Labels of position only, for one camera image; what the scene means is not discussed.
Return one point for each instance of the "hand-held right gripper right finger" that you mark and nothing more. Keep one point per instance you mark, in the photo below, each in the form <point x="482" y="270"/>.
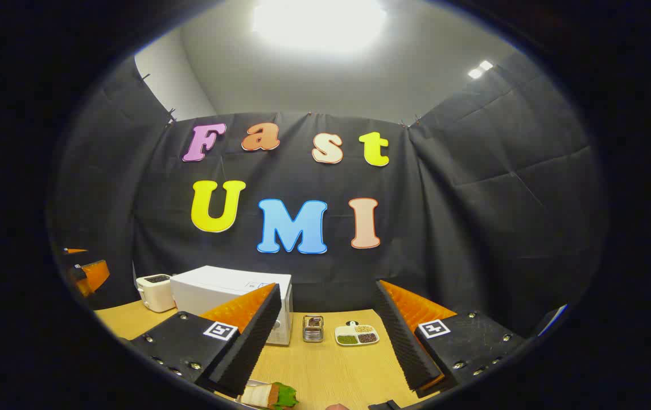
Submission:
<point x="402" y="341"/>

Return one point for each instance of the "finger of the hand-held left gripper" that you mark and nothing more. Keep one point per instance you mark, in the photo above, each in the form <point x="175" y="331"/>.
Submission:
<point x="95" y="276"/>
<point x="76" y="250"/>

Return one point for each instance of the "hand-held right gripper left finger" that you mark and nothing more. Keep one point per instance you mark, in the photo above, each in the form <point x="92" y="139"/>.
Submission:
<point x="251" y="347"/>

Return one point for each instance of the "sandwich with lettuce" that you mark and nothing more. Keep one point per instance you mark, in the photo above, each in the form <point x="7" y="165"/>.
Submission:
<point x="271" y="396"/>

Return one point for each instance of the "white microwave oven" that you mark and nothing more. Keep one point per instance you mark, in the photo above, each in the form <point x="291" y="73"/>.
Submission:
<point x="211" y="287"/>

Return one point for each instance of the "white divided plate of beans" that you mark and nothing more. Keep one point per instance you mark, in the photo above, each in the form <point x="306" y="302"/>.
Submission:
<point x="357" y="336"/>

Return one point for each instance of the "white toaster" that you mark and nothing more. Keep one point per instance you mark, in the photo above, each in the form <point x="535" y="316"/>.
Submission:
<point x="155" y="293"/>

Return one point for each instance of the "small ceiling lights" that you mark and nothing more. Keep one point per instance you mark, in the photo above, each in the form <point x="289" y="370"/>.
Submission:
<point x="479" y="69"/>

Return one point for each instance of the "large ceiling light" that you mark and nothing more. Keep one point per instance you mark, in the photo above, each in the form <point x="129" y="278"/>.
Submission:
<point x="320" y="23"/>

